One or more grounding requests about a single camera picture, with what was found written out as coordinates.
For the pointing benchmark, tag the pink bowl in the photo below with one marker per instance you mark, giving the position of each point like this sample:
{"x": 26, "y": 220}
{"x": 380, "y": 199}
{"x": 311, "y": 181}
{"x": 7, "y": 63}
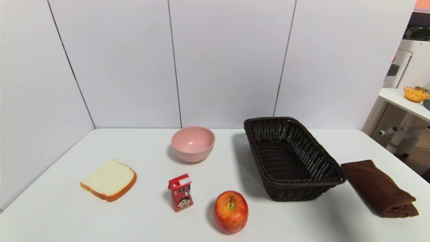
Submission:
{"x": 193, "y": 145}

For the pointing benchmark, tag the red apple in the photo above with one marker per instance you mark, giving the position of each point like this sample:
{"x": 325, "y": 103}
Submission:
{"x": 231, "y": 213}

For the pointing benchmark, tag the dark grey object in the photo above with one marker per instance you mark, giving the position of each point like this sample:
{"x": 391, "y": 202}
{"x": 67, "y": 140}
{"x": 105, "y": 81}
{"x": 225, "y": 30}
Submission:
{"x": 427, "y": 105}

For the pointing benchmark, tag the red milk carton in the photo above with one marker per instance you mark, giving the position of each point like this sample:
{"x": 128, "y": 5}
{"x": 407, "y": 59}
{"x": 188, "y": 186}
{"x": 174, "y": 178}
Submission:
{"x": 181, "y": 195}

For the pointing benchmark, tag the brown cloth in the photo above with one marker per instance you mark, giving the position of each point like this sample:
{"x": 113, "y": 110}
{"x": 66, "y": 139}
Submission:
{"x": 376, "y": 185}

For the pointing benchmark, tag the dark brown wicker basket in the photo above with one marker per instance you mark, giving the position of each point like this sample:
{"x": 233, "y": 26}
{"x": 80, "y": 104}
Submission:
{"x": 285, "y": 158}

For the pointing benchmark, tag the white perforated cabinet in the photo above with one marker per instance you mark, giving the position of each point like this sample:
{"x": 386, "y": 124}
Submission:
{"x": 415, "y": 64}

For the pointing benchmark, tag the white side table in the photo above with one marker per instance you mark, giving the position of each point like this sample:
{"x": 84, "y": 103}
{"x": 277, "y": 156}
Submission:
{"x": 403, "y": 107}

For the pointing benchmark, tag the dark screen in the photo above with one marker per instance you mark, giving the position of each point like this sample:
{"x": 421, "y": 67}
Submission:
{"x": 420, "y": 28}

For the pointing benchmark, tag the yellow pineapple toy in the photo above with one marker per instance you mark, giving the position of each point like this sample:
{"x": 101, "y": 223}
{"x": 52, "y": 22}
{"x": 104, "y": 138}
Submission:
{"x": 415, "y": 94}

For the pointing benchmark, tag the white bread slice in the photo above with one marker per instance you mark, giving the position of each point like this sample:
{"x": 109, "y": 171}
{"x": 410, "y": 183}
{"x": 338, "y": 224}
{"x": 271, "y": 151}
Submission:
{"x": 109, "y": 179}

